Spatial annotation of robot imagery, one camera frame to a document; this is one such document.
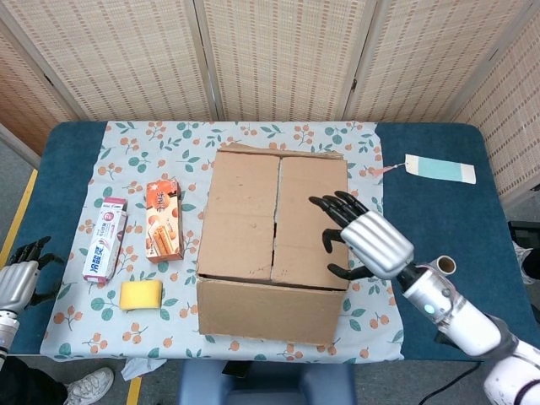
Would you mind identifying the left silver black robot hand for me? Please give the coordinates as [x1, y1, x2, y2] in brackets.
[0, 235, 65, 313]

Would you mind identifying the large brown cardboard box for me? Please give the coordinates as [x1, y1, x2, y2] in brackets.
[196, 142, 350, 348]

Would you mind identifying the white sneaker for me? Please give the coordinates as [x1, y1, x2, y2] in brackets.
[65, 366, 116, 405]

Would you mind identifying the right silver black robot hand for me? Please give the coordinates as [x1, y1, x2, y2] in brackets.
[309, 190, 415, 282]

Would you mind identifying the blue white paper tag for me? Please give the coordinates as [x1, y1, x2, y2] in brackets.
[370, 154, 477, 186]

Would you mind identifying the blue chair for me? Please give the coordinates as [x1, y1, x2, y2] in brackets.
[176, 361, 358, 405]

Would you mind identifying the fruit and leaf print tablecloth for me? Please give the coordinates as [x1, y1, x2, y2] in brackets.
[40, 121, 405, 363]

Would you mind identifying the black trousers leg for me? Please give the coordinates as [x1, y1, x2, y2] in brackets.
[0, 356, 68, 405]

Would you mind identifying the white pink toothpaste box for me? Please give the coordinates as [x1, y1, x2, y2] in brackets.
[82, 197, 129, 284]

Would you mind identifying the orange egg roll snack box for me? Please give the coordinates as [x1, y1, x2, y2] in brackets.
[145, 178, 185, 264]

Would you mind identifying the cardboard tube roll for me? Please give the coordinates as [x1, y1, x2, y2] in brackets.
[435, 256, 459, 275]

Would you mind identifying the woven folding screen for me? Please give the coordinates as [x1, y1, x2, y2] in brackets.
[0, 0, 540, 203]

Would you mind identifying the black white object beside table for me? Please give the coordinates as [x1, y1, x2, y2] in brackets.
[508, 219, 540, 289]

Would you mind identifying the yellow sponge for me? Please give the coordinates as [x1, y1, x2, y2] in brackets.
[119, 279, 164, 312]

